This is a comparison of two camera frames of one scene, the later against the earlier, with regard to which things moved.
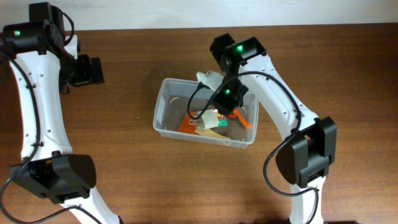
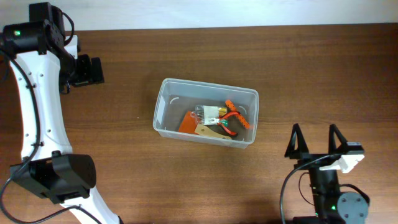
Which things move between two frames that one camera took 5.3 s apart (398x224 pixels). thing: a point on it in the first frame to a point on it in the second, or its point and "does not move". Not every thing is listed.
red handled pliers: x=232 y=116 to x=224 y=122
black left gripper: x=88 y=73 does not move
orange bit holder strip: x=242 y=119 does not move
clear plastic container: x=185 y=111 does not move
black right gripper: x=224 y=104 to x=311 y=159
